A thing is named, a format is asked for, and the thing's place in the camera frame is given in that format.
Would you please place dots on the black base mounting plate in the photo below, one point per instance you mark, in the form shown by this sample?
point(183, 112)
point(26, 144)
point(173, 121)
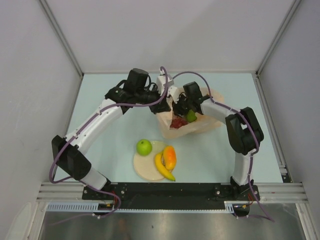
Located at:
point(153, 196)

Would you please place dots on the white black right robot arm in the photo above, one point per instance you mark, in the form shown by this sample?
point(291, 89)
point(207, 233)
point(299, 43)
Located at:
point(243, 129)

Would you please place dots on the aluminium frame rail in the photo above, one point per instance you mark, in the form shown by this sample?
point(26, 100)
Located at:
point(265, 192)

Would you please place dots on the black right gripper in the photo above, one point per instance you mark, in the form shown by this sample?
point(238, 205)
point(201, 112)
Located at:
point(177, 107)

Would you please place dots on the round cream green plate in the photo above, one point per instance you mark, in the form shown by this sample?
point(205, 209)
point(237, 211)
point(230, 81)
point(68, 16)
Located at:
point(145, 166)

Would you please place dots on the red fake grape bunch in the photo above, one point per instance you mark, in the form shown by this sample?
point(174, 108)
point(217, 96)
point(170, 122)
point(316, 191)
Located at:
point(177, 123)

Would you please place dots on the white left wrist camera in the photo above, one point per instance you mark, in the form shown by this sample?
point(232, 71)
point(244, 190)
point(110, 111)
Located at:
point(162, 81)

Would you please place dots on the green fake apple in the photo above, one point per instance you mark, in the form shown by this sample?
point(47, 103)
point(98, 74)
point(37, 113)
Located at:
point(191, 116)
point(144, 147)

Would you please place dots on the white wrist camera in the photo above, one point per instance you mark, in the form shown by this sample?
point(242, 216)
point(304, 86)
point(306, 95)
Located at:
point(174, 93)
point(162, 81)

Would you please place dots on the yellow fake banana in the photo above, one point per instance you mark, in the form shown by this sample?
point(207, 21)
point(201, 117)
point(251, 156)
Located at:
point(162, 169)

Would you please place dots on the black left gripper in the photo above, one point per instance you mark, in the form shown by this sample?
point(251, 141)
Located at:
point(163, 107)

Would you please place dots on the orange yellow fake mango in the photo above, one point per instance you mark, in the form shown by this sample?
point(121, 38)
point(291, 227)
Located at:
point(170, 158)

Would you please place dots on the white slotted cable duct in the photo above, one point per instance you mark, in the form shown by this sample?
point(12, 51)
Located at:
point(99, 207)

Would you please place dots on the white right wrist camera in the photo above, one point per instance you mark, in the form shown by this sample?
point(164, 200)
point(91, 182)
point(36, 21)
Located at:
point(174, 93)

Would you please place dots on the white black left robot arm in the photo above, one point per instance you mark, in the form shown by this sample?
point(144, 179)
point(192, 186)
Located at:
point(69, 151)

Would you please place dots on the translucent peach plastic bag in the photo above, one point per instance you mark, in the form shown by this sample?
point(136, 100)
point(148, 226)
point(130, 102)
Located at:
point(203, 123)

